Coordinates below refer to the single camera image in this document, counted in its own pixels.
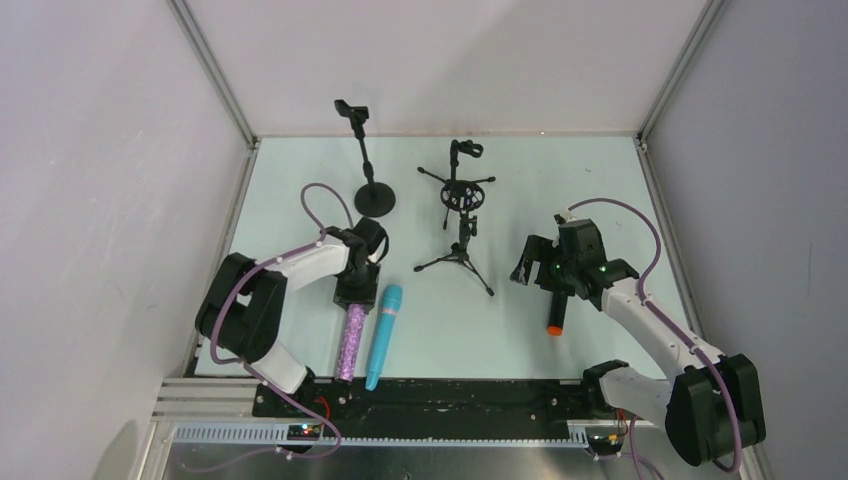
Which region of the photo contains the small tripod clip stand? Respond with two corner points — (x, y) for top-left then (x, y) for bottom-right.
(417, 139), (496, 230)

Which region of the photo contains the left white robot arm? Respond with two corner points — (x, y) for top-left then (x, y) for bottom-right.
(195, 218), (389, 394)

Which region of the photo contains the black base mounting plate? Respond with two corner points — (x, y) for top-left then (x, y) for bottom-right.
(252, 377), (625, 440)

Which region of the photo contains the grey slotted cable duct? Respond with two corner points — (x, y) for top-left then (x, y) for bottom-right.
(171, 423), (589, 449)

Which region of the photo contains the round base microphone stand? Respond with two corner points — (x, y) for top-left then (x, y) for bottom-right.
(334, 99), (396, 218)

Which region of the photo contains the purple glitter microphone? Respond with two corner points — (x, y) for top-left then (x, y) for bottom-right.
(334, 304), (368, 382)

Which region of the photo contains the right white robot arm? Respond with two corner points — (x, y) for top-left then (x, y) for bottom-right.
(510, 216), (767, 466)

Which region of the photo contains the left electronics board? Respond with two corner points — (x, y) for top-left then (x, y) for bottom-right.
(286, 423), (322, 441)

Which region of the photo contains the right electronics board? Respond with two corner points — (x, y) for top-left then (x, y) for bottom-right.
(587, 433), (627, 458)

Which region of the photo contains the tripod shock mount stand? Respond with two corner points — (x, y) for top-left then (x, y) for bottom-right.
(413, 176), (496, 297)

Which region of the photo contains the black microphone orange end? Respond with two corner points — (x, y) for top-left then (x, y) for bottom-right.
(546, 291), (569, 337)

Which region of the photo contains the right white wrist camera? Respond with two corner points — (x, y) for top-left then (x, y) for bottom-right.
(554, 209), (575, 225)

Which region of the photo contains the blue microphone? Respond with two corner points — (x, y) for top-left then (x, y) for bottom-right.
(365, 284), (403, 391)

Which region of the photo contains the electronics board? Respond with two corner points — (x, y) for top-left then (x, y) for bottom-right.
(587, 433), (627, 458)
(286, 423), (322, 441)

